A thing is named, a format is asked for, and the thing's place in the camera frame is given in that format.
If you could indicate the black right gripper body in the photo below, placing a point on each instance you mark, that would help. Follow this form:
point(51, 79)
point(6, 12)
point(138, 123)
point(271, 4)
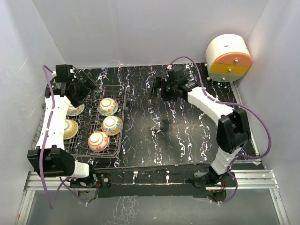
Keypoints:
point(168, 90)

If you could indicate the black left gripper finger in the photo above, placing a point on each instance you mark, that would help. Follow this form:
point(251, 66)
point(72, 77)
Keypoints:
point(86, 84)
point(76, 98)

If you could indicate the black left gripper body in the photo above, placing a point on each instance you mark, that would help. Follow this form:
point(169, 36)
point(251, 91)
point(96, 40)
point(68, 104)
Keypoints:
point(77, 87)

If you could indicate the orange flower bowl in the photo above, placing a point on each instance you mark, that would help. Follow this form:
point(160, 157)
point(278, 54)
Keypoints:
point(75, 111)
point(108, 106)

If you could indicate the yellow sun blue bowl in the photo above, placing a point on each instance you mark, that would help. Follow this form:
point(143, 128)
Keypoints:
point(70, 129)

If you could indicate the grey wire dish rack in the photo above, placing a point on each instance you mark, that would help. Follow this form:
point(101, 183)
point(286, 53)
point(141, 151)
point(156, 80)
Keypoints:
point(90, 121)

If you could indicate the blue orange pattern bowl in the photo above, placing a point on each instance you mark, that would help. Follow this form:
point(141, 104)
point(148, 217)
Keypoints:
point(111, 125)

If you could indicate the red orange pattern bowl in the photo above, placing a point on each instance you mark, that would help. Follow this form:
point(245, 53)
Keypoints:
point(98, 141)

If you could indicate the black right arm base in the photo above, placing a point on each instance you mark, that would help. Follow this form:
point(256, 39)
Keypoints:
point(211, 178)

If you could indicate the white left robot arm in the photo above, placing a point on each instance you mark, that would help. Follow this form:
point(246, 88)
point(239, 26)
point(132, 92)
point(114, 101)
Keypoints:
point(49, 158)

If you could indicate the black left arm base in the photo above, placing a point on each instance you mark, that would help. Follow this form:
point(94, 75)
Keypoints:
point(97, 179)

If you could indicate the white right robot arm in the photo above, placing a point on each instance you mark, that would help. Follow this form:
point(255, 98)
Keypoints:
point(233, 130)

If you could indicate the round white drawer cabinet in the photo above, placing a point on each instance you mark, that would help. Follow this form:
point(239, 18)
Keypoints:
point(227, 58)

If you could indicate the aluminium front rail frame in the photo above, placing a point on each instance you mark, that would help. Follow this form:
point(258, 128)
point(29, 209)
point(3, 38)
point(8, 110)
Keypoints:
point(167, 181)

